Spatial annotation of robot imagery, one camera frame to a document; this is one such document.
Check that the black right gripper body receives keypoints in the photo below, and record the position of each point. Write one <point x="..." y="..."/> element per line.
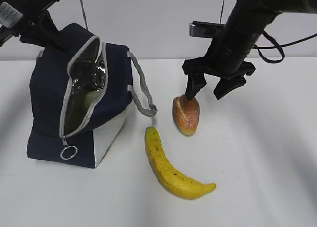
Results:
<point x="224" y="57"/>

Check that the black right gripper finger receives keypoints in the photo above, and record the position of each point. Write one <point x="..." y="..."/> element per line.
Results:
<point x="225" y="86"/>
<point x="195" y="82"/>

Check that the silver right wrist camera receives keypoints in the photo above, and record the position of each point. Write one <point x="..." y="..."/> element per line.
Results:
<point x="200" y="29"/>

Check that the green lidded glass container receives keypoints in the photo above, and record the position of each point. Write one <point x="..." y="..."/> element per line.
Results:
<point x="77" y="109"/>

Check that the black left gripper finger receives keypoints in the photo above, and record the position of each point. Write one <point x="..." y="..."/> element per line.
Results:
<point x="42" y="31"/>

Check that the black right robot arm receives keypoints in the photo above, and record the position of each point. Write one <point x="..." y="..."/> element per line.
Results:
<point x="252" y="17"/>

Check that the brown bread roll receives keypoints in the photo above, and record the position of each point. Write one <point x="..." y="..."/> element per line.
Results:
<point x="186" y="114"/>

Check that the navy blue lunch bag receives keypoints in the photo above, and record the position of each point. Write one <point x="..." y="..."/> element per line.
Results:
<point x="88" y="65"/>

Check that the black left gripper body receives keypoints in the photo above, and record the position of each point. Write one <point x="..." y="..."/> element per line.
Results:
<point x="15" y="15"/>

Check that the yellow banana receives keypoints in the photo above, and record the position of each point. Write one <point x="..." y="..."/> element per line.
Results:
<point x="168" y="176"/>

